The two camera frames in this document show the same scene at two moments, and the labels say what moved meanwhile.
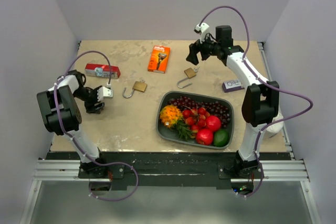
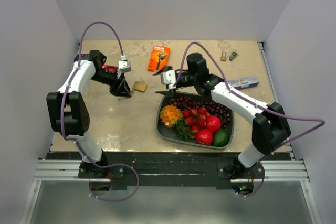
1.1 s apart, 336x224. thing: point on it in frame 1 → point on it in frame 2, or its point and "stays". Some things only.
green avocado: x=221 y=137 stays
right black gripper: x=195 y=48 → x=167 y=93
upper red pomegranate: x=213 y=123 stays
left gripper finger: x=97 y=109 → x=123 y=89
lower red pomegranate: x=205 y=136 stays
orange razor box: x=159 y=59 stays
